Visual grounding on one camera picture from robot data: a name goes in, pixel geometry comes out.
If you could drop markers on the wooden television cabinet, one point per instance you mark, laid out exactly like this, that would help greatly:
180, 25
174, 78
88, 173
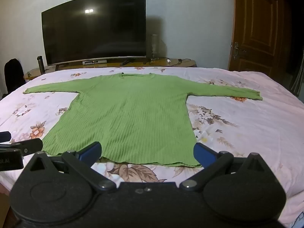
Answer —
71, 67

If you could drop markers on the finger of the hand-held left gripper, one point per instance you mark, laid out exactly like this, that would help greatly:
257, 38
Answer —
29, 145
4, 136

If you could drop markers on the grey curtain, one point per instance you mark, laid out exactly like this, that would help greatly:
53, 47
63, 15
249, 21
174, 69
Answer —
298, 76

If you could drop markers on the large black curved television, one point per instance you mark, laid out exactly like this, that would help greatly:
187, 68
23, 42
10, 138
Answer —
95, 28

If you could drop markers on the green ribbed knit sweater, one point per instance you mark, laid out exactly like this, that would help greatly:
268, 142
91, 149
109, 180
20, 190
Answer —
133, 114

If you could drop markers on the silver set-top box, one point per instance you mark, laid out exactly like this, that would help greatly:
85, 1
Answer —
94, 62

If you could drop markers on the black chair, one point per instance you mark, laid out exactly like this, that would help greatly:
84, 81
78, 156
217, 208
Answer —
14, 76

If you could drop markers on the black thermos bottle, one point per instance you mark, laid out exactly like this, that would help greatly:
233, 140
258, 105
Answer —
40, 64

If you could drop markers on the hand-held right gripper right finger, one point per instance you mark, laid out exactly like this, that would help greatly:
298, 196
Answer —
203, 152

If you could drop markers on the brown wooden door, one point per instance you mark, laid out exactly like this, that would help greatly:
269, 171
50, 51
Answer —
256, 28

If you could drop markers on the floral pink bed sheet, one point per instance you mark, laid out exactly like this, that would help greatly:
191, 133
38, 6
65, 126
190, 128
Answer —
249, 123

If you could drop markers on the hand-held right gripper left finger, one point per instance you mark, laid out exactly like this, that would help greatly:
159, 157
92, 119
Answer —
91, 152

